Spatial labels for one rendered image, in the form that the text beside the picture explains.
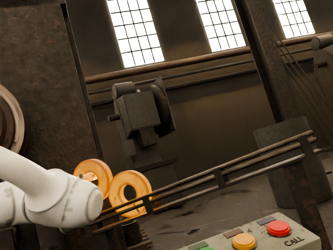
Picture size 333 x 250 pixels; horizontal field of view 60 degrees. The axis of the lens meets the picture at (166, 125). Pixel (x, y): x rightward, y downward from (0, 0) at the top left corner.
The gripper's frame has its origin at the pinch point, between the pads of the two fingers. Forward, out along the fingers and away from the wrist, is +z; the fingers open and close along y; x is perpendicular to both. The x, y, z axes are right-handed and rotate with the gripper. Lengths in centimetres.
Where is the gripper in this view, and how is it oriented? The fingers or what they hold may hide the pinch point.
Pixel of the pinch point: (91, 176)
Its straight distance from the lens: 107.1
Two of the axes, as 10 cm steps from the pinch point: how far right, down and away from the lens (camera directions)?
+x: -2.9, -9.5, 0.9
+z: 3.4, -0.2, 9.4
